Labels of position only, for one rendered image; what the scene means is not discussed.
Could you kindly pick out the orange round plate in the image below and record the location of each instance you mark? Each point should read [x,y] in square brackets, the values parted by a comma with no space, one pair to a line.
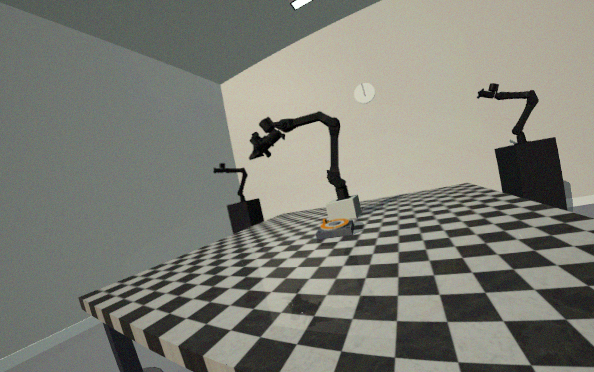
[326,226]

